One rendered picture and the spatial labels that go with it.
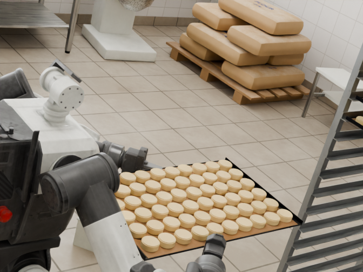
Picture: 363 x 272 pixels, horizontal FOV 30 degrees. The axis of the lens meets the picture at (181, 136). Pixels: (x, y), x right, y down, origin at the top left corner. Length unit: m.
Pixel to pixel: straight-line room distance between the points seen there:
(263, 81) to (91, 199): 4.38
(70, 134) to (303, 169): 3.47
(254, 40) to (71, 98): 4.11
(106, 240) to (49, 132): 0.30
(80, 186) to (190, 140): 3.41
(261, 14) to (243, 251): 2.59
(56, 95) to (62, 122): 0.09
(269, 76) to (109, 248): 4.46
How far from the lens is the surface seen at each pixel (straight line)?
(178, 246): 1.88
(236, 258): 3.72
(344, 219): 3.20
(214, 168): 2.28
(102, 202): 1.45
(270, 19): 5.76
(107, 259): 1.45
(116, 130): 4.70
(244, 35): 5.67
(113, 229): 1.45
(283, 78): 5.94
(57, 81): 1.59
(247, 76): 5.70
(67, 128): 1.62
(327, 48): 6.34
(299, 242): 3.05
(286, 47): 5.80
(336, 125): 2.78
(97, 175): 1.46
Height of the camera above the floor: 2.06
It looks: 25 degrees down
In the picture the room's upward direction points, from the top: 15 degrees clockwise
